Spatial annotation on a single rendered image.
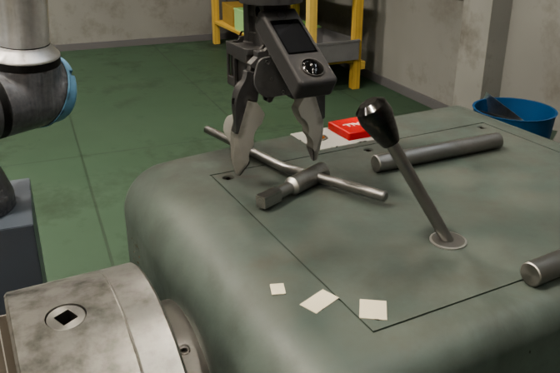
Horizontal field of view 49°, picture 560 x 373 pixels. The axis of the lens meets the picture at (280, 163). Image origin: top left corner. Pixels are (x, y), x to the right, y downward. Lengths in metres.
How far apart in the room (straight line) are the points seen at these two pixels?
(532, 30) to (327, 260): 4.00
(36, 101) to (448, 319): 0.78
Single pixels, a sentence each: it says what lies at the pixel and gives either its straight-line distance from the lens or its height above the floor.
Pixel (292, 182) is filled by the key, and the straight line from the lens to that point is 0.70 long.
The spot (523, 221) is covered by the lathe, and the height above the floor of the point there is 1.26.
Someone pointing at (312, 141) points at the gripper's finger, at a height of 1.30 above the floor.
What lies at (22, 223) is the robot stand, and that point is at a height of 1.10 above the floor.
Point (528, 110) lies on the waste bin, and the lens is 3.88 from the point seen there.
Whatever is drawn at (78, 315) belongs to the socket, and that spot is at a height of 1.23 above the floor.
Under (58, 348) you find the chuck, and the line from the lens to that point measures 0.55.
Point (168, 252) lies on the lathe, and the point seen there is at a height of 1.22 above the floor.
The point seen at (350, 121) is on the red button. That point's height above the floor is 1.27.
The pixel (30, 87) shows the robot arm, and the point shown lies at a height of 1.29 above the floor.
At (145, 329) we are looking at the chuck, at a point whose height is 1.23.
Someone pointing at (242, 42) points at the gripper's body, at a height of 1.41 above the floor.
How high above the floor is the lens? 1.56
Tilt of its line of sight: 22 degrees down
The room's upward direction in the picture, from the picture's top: straight up
